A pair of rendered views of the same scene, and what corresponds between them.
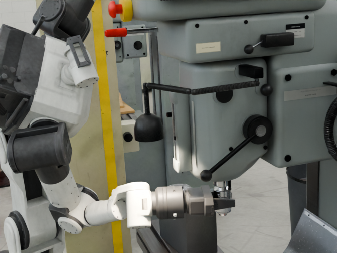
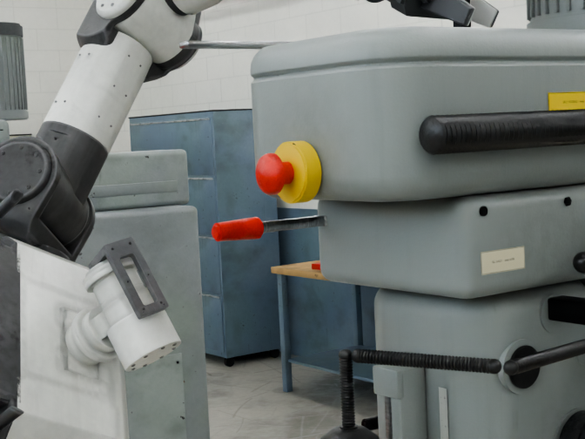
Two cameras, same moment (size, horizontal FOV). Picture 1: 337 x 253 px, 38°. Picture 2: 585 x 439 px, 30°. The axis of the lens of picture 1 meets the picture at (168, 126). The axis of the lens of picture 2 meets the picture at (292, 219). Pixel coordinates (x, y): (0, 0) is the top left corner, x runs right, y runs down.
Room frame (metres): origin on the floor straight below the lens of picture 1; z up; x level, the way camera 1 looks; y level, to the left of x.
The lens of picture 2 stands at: (0.18, 0.42, 1.80)
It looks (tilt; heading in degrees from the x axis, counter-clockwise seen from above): 5 degrees down; 342
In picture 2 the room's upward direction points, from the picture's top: 3 degrees counter-clockwise
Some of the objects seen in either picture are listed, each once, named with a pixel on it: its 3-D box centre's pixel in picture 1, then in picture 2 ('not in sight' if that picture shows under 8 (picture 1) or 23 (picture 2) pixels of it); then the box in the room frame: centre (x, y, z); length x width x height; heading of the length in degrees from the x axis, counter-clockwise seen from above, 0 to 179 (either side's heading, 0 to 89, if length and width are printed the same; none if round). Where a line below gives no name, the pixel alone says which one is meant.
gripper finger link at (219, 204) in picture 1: (223, 204); not in sight; (1.22, -0.14, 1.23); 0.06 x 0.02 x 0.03; 91
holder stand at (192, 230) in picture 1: (186, 218); not in sight; (1.61, -0.04, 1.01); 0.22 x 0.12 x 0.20; 25
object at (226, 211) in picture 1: (222, 200); not in sight; (1.25, -0.14, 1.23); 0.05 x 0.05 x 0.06
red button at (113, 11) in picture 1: (116, 9); (276, 173); (1.18, 0.11, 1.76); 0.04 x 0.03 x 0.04; 17
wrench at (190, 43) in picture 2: not in sight; (279, 44); (1.32, 0.05, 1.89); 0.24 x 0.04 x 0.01; 108
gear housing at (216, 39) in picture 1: (232, 34); (497, 228); (1.26, -0.18, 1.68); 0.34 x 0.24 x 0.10; 107
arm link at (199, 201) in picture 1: (189, 202); not in sight; (1.25, -0.04, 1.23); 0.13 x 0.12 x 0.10; 1
